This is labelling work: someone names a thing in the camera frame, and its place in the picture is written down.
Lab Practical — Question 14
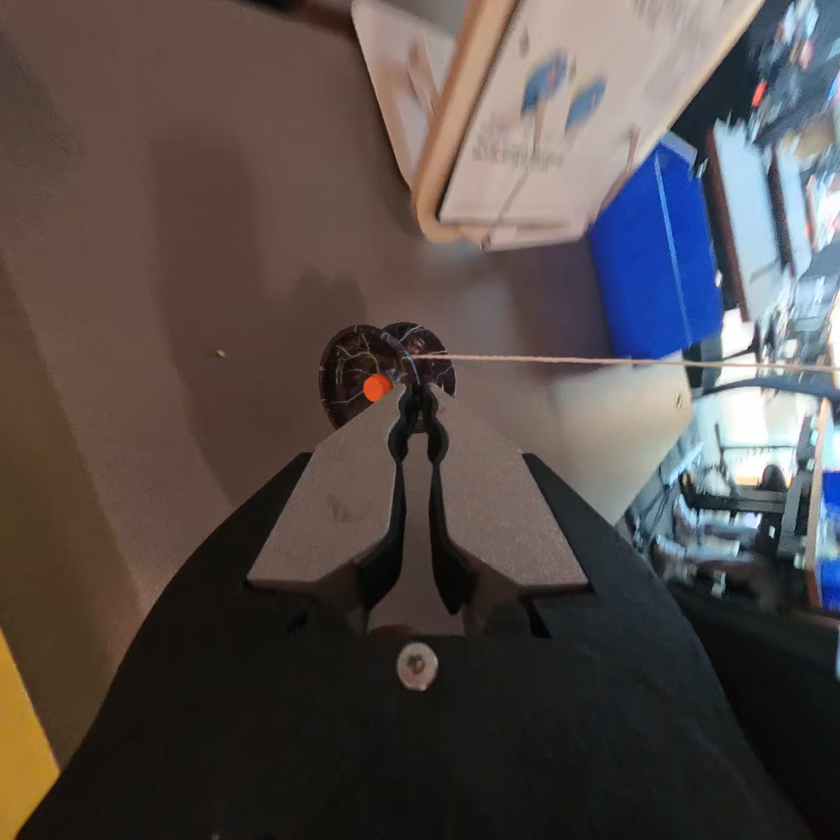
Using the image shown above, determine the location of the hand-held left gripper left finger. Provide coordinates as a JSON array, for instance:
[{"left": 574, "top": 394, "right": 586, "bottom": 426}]
[{"left": 247, "top": 384, "right": 408, "bottom": 611}]

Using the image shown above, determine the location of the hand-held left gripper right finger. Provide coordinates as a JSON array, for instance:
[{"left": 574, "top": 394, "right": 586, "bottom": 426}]
[{"left": 422, "top": 384, "right": 589, "bottom": 616}]

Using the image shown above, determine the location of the dark marbled yoyo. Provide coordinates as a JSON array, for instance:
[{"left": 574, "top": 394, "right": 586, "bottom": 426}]
[{"left": 319, "top": 321, "right": 458, "bottom": 435}]

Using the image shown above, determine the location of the white yoyo string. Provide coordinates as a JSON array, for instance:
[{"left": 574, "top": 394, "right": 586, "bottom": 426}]
[{"left": 412, "top": 353, "right": 840, "bottom": 375}]

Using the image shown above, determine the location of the blue plastic bin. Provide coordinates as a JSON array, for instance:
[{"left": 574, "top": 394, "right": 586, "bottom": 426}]
[{"left": 586, "top": 133, "right": 727, "bottom": 361}]

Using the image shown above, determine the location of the yellow plastic bin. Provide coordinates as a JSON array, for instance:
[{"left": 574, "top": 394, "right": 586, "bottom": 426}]
[{"left": 0, "top": 626, "right": 61, "bottom": 840}]

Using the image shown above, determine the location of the wooden framed printed board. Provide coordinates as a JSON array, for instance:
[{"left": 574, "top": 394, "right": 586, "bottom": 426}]
[{"left": 412, "top": 0, "right": 765, "bottom": 252}]

